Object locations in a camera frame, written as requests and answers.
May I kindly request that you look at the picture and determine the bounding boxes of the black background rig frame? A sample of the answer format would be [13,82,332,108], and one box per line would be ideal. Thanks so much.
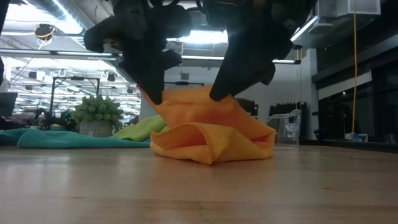
[49,76,101,125]
[164,81,205,86]

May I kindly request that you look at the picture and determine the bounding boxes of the lime green microfiber towel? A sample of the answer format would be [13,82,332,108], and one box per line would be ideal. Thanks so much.
[112,114,170,142]

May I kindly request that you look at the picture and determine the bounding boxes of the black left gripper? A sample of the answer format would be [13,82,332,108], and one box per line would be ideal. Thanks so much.
[83,0,193,106]

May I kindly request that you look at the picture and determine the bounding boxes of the clear plastic bin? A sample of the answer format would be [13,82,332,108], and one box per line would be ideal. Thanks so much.
[264,108,303,146]

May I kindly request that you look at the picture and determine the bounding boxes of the orange microfiber towel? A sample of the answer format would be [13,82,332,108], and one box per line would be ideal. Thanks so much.
[138,85,277,166]

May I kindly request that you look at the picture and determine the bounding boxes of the ceiling cable reel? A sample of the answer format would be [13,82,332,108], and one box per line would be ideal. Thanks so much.
[34,23,57,41]

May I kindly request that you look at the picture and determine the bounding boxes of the yellow cable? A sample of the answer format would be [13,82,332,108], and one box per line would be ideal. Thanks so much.
[351,0,358,135]

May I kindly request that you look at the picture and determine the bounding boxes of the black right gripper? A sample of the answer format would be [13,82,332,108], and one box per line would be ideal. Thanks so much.
[203,0,318,102]

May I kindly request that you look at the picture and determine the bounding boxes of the long ceiling light bar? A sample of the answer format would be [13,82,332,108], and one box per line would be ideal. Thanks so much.
[180,55,302,65]
[0,49,124,60]

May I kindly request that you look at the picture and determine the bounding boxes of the potted artificial green plant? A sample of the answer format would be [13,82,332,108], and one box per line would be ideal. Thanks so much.
[71,95,125,138]

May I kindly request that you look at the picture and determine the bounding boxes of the black stacked chairs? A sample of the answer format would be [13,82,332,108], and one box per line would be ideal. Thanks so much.
[269,101,308,141]

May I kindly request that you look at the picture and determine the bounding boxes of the blue and white box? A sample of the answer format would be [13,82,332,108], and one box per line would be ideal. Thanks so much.
[345,133,369,143]

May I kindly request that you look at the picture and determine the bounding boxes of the dark background screen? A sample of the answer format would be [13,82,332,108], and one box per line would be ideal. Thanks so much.
[0,92,19,118]

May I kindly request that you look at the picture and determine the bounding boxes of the teal microfiber towel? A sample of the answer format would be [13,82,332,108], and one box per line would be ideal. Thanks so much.
[0,128,152,149]

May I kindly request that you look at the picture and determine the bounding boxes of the ceiling light panel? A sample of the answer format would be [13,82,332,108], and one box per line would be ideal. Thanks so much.
[167,29,229,44]

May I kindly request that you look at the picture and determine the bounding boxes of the black cabinet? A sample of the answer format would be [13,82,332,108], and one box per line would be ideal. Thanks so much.
[236,98,259,116]

